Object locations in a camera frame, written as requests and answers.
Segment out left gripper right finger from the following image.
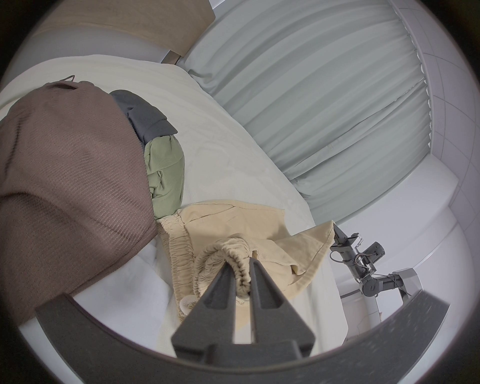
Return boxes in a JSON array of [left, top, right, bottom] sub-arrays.
[[249, 258, 316, 358]]

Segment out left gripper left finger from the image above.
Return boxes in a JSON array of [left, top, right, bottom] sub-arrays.
[[171, 260, 238, 358]]

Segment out tan shorts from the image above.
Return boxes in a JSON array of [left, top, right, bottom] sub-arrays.
[[155, 200, 336, 328]]

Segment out bed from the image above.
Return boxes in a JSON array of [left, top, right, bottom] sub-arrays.
[[0, 0, 353, 361]]

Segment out white garment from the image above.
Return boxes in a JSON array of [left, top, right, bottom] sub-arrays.
[[71, 240, 181, 338]]

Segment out green garment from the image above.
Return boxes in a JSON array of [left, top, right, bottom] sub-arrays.
[[143, 136, 185, 220]]

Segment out pale green curtain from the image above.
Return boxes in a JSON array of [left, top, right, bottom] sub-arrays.
[[185, 0, 432, 226]]

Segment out brown garment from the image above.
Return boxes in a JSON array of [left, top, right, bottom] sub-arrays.
[[0, 80, 160, 327]]

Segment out black garment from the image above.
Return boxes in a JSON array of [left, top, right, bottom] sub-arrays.
[[110, 89, 179, 145]]

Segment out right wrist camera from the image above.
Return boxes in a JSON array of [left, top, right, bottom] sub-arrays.
[[365, 241, 386, 261]]

